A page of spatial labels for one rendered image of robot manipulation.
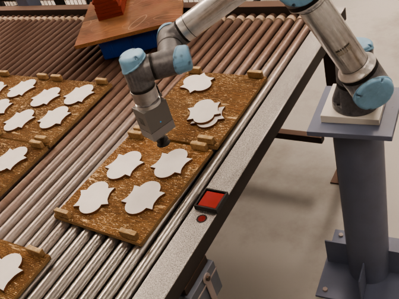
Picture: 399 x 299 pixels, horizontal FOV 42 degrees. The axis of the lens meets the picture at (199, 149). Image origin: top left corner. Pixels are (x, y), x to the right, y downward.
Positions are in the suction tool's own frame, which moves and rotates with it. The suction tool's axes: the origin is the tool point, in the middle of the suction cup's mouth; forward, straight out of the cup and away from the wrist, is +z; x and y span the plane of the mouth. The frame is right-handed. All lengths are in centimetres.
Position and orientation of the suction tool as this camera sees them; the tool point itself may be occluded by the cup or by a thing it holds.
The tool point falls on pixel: (163, 143)
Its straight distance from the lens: 161.4
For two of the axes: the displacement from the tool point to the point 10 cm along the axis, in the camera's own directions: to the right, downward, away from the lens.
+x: 6.4, 3.4, -6.9
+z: 2.5, 7.6, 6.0
